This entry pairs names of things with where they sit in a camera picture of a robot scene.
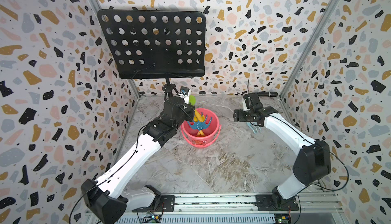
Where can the pink plastic bucket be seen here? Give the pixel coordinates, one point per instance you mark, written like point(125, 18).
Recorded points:
point(211, 133)

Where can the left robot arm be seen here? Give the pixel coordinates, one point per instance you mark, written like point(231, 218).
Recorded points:
point(103, 196)

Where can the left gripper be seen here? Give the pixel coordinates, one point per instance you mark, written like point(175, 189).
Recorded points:
point(190, 110)

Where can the black microphone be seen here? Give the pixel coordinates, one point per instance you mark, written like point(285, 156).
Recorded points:
point(267, 94)

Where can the right circuit board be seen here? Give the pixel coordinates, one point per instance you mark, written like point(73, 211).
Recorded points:
point(282, 219)

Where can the teal fork yellow handle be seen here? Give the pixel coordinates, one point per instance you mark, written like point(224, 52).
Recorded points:
point(197, 126)

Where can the teal rake yellow handle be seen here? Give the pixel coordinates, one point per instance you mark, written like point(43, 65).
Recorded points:
point(206, 123)

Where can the green trowel yellow handle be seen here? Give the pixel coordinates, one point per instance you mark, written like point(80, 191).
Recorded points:
point(192, 100)

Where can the black perforated music stand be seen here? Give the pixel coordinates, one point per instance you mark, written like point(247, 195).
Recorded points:
point(154, 44)

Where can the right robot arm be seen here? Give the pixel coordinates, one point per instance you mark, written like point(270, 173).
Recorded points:
point(313, 160)

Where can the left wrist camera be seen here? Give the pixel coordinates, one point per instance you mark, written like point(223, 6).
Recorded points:
point(185, 94)

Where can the circuit board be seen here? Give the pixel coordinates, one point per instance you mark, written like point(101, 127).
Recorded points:
point(150, 219)
point(282, 219)

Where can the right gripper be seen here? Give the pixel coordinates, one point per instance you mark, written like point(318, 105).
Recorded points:
point(240, 115)

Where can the yellow toy shovel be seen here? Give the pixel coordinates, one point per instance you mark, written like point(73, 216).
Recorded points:
point(198, 117)

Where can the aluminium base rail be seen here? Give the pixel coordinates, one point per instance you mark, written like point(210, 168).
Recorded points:
point(241, 208)

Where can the left circuit board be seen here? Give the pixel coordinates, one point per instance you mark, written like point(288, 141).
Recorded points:
point(150, 219)

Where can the light blue toy rake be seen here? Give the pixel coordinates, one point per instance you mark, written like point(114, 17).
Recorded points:
point(254, 128)

